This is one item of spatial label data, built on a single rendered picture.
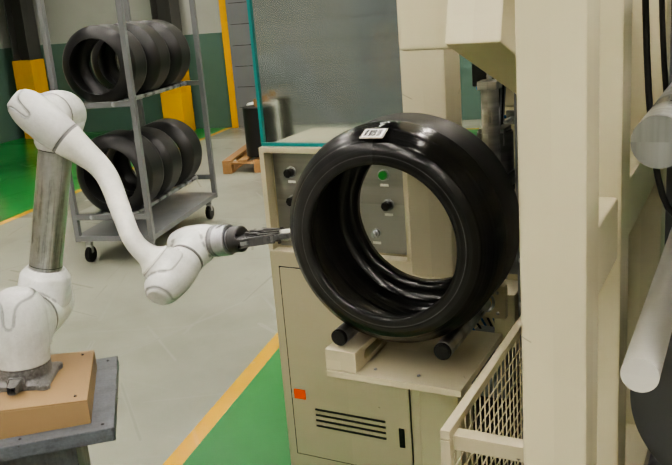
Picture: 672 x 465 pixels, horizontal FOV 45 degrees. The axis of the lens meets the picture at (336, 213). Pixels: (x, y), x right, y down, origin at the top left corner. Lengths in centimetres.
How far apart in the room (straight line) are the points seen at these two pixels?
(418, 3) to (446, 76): 68
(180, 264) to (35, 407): 56
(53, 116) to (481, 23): 135
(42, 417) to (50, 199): 64
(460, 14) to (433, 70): 81
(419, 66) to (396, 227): 66
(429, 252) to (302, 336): 78
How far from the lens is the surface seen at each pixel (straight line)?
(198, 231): 233
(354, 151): 191
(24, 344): 248
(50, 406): 242
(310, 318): 289
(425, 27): 154
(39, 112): 237
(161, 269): 222
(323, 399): 301
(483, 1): 140
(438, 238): 230
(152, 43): 622
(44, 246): 261
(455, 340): 202
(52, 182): 256
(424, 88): 222
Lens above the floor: 174
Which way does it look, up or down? 15 degrees down
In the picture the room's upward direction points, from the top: 5 degrees counter-clockwise
